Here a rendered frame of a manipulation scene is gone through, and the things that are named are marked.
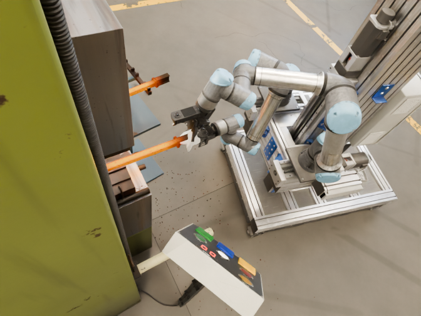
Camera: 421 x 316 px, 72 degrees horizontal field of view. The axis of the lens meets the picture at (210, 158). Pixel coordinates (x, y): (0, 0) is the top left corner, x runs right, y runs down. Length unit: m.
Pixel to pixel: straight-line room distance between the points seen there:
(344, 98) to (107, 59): 0.84
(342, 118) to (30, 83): 1.03
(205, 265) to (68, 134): 0.71
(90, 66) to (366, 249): 2.48
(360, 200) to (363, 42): 1.43
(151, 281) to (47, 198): 1.75
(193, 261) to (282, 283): 1.42
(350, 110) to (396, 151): 2.38
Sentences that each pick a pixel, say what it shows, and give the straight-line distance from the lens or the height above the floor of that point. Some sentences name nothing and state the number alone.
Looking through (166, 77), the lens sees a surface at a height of 0.99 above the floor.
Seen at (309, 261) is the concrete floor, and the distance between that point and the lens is 2.45.
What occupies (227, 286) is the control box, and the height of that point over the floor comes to 1.18.
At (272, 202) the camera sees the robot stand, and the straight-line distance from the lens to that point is 2.23.
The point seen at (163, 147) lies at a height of 1.01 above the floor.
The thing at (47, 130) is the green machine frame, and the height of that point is 1.87.
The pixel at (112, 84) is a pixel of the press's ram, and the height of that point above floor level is 1.63.
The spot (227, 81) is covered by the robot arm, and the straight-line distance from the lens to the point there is 1.06.
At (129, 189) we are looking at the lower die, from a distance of 1.26.
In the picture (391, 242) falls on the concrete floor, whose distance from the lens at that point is 2.91.
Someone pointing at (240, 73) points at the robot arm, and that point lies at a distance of 1.18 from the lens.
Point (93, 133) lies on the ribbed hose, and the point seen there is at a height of 1.73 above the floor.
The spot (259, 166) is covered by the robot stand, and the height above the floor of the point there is 0.21.
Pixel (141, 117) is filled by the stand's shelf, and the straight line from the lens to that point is 1.81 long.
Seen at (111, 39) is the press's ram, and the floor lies 1.74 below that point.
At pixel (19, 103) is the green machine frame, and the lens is 0.29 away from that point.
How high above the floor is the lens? 2.12
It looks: 57 degrees down
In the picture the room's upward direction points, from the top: 18 degrees clockwise
